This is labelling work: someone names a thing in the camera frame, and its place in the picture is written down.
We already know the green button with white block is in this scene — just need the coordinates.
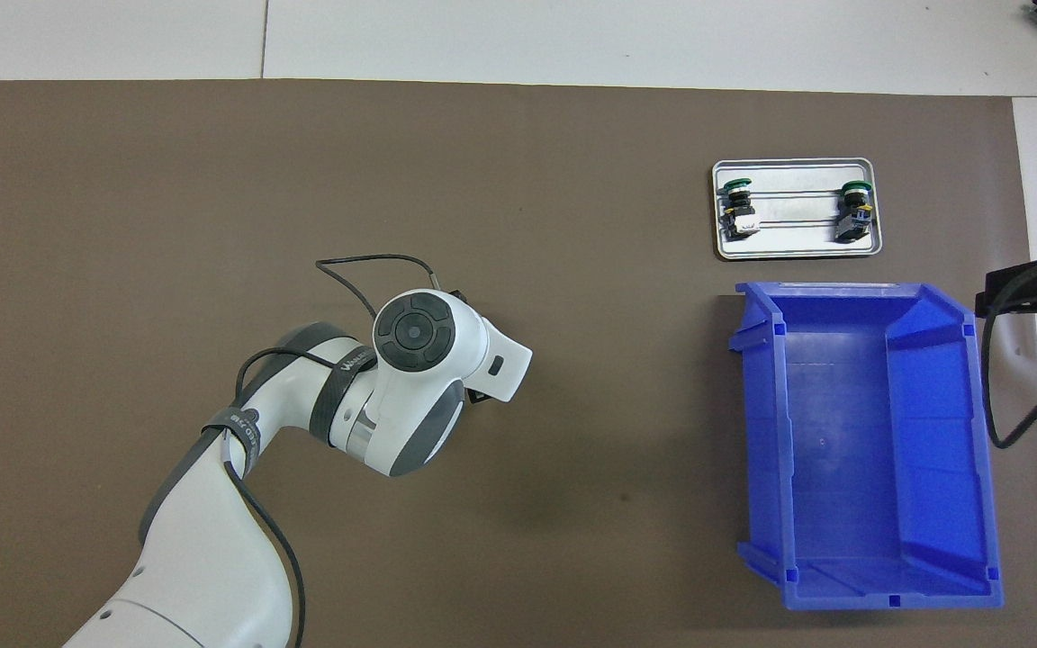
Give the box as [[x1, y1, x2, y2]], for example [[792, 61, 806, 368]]
[[721, 178, 761, 239]]

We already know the brown table mat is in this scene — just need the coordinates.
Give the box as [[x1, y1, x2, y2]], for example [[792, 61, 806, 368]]
[[0, 79, 1037, 648]]

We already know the grey metal tray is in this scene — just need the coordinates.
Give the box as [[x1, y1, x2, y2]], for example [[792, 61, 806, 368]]
[[712, 157, 884, 262]]

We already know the blue plastic storage bin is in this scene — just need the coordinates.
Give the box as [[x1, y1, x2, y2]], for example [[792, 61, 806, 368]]
[[727, 281, 1004, 611]]

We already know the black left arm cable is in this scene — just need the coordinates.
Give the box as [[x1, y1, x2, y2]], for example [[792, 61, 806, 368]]
[[229, 255, 440, 648]]

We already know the green button with yellow ring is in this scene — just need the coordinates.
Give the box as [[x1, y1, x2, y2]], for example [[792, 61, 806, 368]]
[[834, 180, 875, 244]]

